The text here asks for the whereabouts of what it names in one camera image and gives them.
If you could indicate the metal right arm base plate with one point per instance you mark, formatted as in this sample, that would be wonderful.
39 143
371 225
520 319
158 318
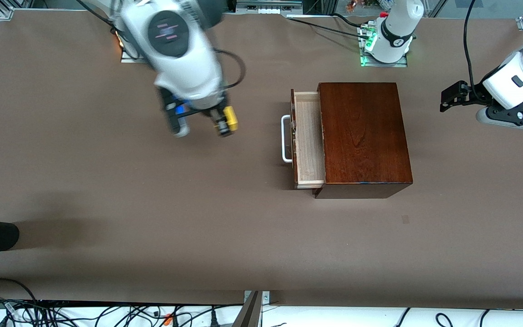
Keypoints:
130 59

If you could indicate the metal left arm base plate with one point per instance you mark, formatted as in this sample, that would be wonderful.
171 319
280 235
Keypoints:
402 65

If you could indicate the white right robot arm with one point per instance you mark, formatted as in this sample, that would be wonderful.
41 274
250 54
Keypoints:
184 50

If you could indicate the dark wooden drawer cabinet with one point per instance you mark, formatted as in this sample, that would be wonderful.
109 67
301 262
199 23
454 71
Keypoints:
361 136

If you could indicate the aluminium profile post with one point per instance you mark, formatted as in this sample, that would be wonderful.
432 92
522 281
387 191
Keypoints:
254 313

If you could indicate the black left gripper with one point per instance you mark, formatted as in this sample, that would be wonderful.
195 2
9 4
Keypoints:
476 93

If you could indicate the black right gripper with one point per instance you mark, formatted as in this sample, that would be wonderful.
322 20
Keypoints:
214 112

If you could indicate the yellow cube block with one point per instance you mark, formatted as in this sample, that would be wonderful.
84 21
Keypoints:
231 116

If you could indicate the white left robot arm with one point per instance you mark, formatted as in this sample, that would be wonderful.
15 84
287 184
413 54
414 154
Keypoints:
511 81

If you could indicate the grey metal rail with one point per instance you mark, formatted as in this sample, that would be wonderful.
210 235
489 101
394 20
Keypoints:
268 4

